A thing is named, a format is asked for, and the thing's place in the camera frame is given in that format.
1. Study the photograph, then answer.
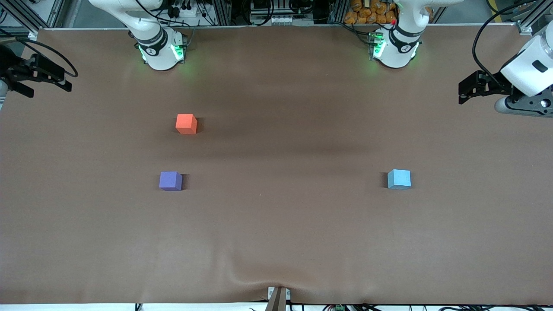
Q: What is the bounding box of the light blue foam block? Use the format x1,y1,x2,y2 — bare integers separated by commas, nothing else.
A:
387,169,412,190

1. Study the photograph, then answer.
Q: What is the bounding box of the orange foam block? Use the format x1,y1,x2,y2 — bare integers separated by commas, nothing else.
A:
175,114,198,135

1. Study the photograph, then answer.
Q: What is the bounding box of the purple foam block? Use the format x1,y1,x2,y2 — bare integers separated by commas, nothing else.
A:
159,171,183,191

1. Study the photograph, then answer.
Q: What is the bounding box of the orange snack packets pile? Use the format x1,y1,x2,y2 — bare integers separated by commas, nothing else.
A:
344,0,399,25

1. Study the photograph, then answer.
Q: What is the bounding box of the white power strip with plugs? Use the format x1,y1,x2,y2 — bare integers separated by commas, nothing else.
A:
166,0,204,19

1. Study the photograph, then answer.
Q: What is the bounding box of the brown table cloth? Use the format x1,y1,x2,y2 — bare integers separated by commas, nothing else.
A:
0,25,553,305

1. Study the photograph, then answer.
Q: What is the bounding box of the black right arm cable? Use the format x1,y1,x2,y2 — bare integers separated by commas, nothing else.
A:
0,28,79,79

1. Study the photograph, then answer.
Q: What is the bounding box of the aluminium frame strut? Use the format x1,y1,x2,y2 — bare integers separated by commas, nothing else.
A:
0,0,65,36
515,0,553,36

